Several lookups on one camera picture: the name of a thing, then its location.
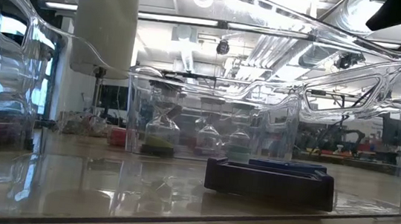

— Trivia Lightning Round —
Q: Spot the black yellow sand timer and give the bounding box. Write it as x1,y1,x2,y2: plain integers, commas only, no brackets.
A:
140,79,186,159

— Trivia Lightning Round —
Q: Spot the clear plastic bin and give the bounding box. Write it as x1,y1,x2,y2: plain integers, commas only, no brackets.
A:
0,0,401,224
120,63,305,172

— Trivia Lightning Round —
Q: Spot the black background monitor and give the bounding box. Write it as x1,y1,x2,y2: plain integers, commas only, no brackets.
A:
98,83,131,112

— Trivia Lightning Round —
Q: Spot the black ceiling camera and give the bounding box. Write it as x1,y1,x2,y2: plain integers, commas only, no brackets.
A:
215,39,231,56

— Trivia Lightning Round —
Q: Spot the dark purple tray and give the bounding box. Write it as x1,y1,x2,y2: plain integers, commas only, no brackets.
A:
201,154,338,213

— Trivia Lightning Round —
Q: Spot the purple sand timer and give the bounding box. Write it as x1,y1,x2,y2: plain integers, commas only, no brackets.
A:
191,95,229,159

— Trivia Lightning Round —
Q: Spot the white table lamp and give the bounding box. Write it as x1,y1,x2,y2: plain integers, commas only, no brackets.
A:
64,0,140,128

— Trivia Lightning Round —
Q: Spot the teal sand timer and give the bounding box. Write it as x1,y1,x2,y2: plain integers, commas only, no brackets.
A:
222,100,258,164

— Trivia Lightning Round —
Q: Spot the ceiling light strip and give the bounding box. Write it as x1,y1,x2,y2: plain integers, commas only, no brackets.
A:
45,1,219,28

